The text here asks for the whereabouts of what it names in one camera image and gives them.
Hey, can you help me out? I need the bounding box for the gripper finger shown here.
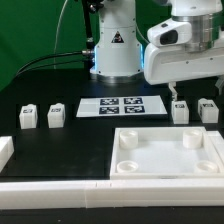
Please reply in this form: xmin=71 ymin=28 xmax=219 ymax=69
xmin=215 ymin=75 xmax=224 ymax=94
xmin=168 ymin=82 xmax=178 ymax=101

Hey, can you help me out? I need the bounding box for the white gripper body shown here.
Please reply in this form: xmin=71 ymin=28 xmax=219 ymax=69
xmin=144 ymin=18 xmax=224 ymax=85

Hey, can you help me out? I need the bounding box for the white square tabletop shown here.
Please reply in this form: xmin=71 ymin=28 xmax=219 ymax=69
xmin=110 ymin=127 xmax=224 ymax=180

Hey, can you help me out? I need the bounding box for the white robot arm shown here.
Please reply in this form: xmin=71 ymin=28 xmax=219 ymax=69
xmin=90 ymin=0 xmax=224 ymax=87

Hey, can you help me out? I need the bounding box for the marker sheet with tags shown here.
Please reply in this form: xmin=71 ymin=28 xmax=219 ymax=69
xmin=76 ymin=96 xmax=167 ymax=117

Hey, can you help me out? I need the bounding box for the white left fence block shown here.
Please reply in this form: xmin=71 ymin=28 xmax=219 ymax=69
xmin=0 ymin=136 xmax=14 ymax=172

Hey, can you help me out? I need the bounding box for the black camera pole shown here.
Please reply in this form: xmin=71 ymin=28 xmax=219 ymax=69
xmin=81 ymin=0 xmax=100 ymax=49

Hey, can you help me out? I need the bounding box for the white front fence rail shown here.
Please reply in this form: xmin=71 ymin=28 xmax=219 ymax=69
xmin=0 ymin=179 xmax=224 ymax=210

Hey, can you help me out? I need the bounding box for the grey thin cable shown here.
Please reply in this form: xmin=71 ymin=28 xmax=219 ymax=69
xmin=53 ymin=0 xmax=70 ymax=70

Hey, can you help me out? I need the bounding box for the black cable pair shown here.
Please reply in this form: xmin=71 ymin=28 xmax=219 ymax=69
xmin=14 ymin=49 xmax=96 ymax=77

